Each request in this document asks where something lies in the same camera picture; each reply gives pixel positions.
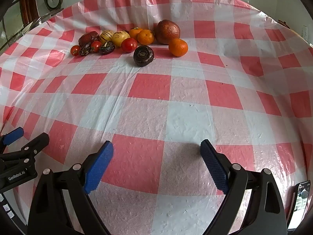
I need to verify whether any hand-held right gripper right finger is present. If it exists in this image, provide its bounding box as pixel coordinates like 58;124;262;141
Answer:
200;139;288;235

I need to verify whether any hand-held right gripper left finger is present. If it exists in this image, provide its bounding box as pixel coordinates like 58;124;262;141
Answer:
27;141;114;235

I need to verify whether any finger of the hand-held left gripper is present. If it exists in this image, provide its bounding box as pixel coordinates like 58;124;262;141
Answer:
0;127;24;153
0;132;50;167

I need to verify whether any dark wrinkled date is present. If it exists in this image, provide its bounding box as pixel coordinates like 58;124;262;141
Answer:
79;43;92;57

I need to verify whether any dark brown water chestnut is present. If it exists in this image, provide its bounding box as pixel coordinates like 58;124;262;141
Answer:
100;41;115;55

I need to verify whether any brown mushroom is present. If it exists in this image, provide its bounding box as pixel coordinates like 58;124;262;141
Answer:
133;45;155;67

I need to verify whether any large red tomato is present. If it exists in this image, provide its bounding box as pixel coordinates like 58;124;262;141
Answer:
121;38;138;53

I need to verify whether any orange mandarin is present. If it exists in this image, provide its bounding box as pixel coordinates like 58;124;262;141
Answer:
168;38;189;57
129;27;143;40
137;29;155;45

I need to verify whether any yellow melon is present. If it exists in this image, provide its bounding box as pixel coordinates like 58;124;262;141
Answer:
112;31;131;47

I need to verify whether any red white checkered tablecloth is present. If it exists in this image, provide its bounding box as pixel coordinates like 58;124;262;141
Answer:
0;0;313;235

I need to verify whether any black smartphone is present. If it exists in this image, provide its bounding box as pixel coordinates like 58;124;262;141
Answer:
287;181;311;229

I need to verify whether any dark red date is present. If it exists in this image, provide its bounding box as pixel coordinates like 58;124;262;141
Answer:
78;31;99;45

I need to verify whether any small striped tan melon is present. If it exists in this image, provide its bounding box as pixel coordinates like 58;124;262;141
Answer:
100;30;113;42

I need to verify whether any wooden framed glass door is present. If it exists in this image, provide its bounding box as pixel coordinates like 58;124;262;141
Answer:
19;0;40;27

